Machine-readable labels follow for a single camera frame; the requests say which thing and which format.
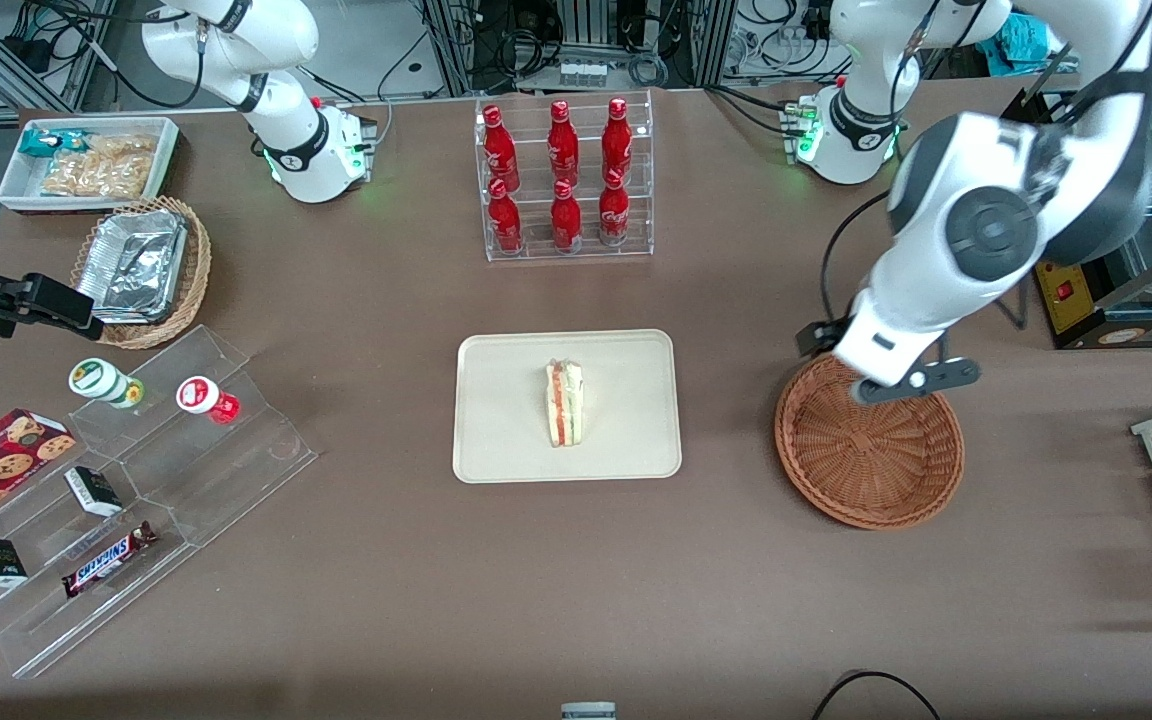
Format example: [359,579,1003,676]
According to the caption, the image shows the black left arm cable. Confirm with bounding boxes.
[820,190,897,333]

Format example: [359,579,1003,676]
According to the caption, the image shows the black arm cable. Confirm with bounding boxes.
[31,0,209,109]
[820,190,897,333]

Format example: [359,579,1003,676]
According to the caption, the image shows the red cola bottle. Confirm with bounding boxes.
[602,97,634,186]
[488,178,525,255]
[482,105,521,191]
[550,180,583,252]
[547,100,580,186]
[598,170,631,248]

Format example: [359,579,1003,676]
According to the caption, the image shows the clear bag of crackers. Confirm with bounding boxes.
[41,133,159,199]

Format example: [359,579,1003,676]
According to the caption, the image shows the teal plastic bag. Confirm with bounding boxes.
[976,14,1059,73]

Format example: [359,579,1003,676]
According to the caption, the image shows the green lidded yogurt cup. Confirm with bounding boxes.
[68,357,146,411]

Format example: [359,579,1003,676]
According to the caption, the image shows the triangular sandwich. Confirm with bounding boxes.
[545,358,587,448]

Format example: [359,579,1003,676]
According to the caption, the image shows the brown Snickers bar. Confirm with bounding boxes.
[61,521,159,599]

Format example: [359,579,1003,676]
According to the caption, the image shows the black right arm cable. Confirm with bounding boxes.
[31,0,209,109]

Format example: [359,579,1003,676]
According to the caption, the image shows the teal snack packet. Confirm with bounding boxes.
[18,128,89,160]

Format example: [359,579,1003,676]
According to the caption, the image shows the clear acrylic tiered stand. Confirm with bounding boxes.
[0,323,319,681]

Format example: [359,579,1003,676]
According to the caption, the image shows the aluminium foil container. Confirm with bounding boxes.
[76,208,189,326]

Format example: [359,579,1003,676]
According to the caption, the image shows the brown round wicker basket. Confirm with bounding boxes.
[774,352,966,531]

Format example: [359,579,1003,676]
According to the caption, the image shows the red lidded yogurt cup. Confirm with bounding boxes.
[176,375,241,425]

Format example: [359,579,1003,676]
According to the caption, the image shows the black food warmer machine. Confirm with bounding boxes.
[1001,40,1152,351]

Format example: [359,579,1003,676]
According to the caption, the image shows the black floor cable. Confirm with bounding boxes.
[811,670,942,720]

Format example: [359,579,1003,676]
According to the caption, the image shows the white rectangular snack bin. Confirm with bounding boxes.
[0,116,181,214]

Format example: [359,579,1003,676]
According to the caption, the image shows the cream plastic serving tray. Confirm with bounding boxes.
[452,329,683,485]

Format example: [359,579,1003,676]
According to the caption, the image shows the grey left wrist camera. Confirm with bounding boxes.
[914,358,983,393]

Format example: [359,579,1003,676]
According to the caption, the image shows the light wicker basket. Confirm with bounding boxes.
[71,196,213,351]

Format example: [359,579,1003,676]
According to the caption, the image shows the clear acrylic bottle rack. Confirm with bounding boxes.
[476,90,655,264]

